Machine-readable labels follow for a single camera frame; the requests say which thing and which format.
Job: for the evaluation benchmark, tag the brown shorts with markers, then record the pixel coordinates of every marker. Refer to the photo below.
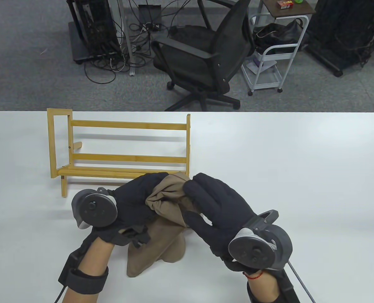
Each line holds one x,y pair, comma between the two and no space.
161,240

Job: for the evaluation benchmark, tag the black office chair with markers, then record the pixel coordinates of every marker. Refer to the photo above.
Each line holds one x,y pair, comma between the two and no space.
228,41

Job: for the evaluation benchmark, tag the person's left forearm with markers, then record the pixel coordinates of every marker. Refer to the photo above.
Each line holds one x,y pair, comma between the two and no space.
95,255

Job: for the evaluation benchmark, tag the white cart with brown top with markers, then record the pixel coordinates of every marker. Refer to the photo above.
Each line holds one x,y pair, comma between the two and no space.
292,12

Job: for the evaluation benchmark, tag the purple and white packet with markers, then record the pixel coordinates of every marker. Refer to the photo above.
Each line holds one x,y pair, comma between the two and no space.
257,64

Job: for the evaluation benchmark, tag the black flat box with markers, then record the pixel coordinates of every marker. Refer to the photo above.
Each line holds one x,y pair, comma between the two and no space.
149,14

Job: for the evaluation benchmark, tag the person's right forearm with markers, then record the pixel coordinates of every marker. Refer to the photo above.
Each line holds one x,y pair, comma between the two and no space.
262,290

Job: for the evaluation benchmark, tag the person's left hand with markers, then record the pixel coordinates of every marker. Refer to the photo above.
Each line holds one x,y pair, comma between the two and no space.
133,202

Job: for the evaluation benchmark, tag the grey round hand tracker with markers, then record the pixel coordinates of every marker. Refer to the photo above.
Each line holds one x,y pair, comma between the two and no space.
97,210
253,251

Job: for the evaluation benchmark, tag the black equipment rack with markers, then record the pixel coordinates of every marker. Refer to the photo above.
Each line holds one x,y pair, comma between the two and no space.
338,28

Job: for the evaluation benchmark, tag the person's right hand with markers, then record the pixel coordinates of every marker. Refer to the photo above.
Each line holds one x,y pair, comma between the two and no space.
218,208

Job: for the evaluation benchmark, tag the black bag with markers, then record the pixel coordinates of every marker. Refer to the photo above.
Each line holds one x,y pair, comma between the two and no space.
278,33

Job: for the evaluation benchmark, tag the small red box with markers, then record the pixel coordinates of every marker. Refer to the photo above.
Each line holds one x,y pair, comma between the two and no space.
285,4

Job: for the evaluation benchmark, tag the black computer rack on wheels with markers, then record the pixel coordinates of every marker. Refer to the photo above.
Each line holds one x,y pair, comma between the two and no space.
92,25

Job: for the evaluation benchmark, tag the white metal desk leg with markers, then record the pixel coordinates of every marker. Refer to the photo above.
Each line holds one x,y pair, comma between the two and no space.
128,38

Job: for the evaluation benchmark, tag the wooden book rack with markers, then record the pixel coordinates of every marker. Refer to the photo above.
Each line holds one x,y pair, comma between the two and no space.
127,125

